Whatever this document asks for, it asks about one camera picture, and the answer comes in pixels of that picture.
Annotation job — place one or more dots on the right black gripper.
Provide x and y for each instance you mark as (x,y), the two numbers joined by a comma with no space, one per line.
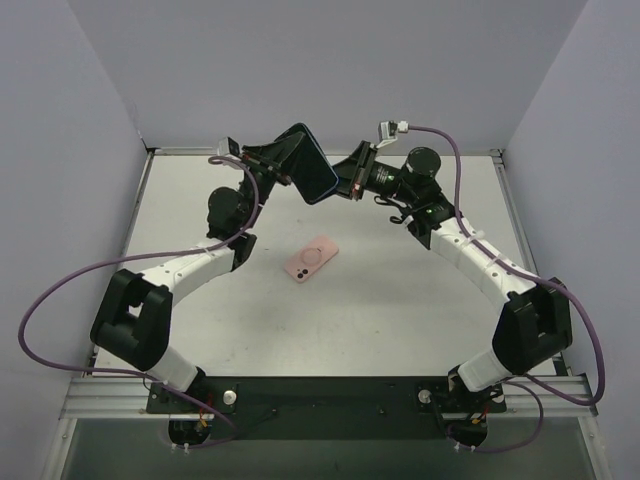
(360,170)

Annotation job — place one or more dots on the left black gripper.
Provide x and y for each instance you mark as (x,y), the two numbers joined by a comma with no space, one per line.
(267,163)

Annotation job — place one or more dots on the pink cased phone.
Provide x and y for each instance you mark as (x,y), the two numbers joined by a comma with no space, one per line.
(311,258)

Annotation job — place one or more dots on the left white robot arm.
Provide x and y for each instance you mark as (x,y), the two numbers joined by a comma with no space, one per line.
(133,321)

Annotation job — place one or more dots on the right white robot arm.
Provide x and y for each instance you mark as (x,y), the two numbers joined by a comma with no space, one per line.
(534,320)

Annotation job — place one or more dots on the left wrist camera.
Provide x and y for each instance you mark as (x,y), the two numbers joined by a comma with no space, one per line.
(228,147)

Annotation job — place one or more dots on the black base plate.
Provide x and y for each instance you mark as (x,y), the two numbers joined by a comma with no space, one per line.
(349,423)

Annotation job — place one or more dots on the aluminium front rail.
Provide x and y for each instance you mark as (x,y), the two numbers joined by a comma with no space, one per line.
(126,398)

